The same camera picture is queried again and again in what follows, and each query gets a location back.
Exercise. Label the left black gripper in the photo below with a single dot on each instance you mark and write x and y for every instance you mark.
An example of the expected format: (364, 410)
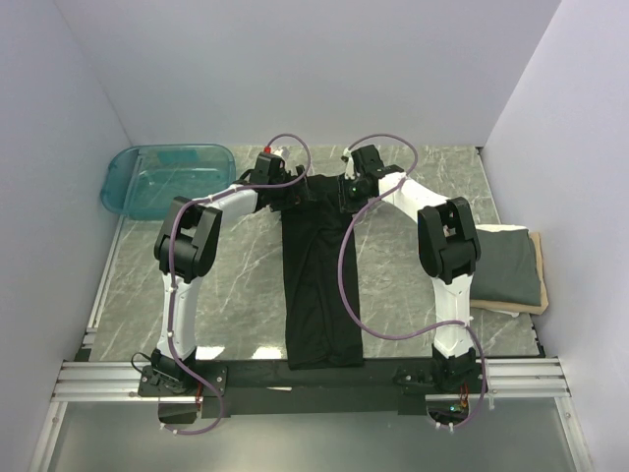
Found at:
(295, 195)

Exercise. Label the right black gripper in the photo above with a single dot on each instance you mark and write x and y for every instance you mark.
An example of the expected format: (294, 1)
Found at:
(347, 204)

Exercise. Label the black t shirt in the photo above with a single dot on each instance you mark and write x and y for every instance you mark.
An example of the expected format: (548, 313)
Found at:
(319, 333)

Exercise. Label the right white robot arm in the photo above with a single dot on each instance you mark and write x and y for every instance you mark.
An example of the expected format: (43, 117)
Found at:
(449, 249)

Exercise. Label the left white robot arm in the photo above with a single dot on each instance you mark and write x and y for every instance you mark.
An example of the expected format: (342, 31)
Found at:
(186, 249)

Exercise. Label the teal plastic bin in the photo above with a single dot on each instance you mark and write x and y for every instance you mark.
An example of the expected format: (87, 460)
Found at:
(142, 181)

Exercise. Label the folded dark grey shirt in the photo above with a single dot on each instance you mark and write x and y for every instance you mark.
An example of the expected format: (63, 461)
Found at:
(507, 270)

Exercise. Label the brown cardboard board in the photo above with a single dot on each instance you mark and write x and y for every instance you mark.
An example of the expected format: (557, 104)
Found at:
(517, 308)

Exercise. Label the black base crossbar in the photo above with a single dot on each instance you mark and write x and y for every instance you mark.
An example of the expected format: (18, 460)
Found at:
(250, 387)

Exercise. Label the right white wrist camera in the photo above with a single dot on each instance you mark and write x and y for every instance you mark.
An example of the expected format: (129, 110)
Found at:
(350, 172)

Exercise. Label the aluminium frame rail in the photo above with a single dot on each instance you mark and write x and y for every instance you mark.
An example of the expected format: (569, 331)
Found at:
(119, 382)

